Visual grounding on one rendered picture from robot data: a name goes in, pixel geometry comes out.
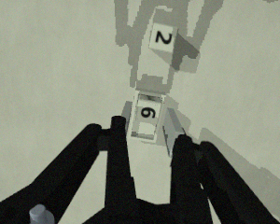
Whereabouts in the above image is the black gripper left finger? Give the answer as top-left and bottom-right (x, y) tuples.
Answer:
(0, 101), (142, 224)

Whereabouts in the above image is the grey cube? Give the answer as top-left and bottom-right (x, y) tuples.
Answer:
(148, 22), (178, 53)
(135, 94), (162, 124)

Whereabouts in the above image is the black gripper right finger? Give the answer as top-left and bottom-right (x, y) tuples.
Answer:
(162, 107), (280, 224)

